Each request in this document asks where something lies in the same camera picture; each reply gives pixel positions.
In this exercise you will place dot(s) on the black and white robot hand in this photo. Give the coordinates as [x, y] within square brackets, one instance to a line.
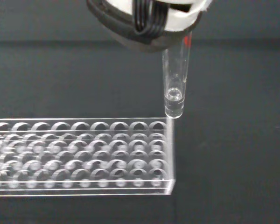
[151, 25]

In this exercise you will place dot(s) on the clear plastic test tube rack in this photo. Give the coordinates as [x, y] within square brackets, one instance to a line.
[84, 154]

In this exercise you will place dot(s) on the black bench cloth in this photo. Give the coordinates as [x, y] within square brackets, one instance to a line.
[235, 116]

